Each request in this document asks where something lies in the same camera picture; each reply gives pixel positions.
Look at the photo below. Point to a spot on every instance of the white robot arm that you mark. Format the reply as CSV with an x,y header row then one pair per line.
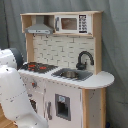
x,y
13,94

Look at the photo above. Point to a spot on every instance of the left oven knob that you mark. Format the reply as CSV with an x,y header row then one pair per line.
x,y
34,84

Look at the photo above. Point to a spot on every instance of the toy oven door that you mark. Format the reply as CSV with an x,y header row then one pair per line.
x,y
33,104

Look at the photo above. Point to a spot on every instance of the black toy stovetop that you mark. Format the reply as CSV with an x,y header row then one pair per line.
x,y
38,67

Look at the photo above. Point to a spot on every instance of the toy microwave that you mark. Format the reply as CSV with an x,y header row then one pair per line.
x,y
73,24

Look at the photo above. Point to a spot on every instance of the wooden toy kitchen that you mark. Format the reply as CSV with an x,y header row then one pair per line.
x,y
87,98

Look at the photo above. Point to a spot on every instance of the grey curtain backdrop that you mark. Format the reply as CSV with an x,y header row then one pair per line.
x,y
114,41

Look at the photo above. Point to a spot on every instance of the black toy faucet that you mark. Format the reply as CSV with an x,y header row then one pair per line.
x,y
82,60

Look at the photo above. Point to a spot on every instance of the grey ice dispenser panel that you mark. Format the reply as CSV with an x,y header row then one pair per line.
x,y
62,106

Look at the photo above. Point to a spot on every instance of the grey range hood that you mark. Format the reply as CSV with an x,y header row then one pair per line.
x,y
40,27

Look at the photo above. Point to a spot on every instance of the grey toy sink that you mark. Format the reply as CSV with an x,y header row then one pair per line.
x,y
72,74

